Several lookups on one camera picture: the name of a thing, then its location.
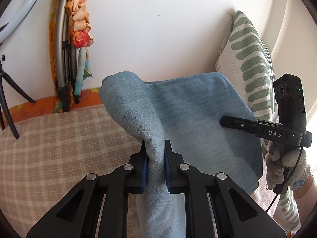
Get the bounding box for white ring light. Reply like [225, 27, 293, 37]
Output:
[0, 0, 48, 46]

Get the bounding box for white green leaf pillow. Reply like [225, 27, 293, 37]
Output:
[215, 10, 301, 237]

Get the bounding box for orange floral fabric scarf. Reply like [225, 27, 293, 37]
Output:
[65, 0, 94, 97]

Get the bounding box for right forearm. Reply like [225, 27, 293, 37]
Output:
[293, 174, 316, 226]

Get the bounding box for orange floral bed sheet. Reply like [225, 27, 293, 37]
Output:
[9, 88, 102, 123]

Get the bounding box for beige plaid bed blanket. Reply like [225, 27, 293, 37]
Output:
[1, 107, 275, 237]

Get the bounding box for folded silver black tripod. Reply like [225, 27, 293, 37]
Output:
[54, 0, 77, 112]

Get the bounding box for black mini tripod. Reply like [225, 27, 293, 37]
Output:
[1, 54, 36, 140]

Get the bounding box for right hand in white glove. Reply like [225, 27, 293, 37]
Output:
[265, 141, 310, 191]

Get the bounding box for light blue denim pants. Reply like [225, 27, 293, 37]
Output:
[99, 71, 262, 237]

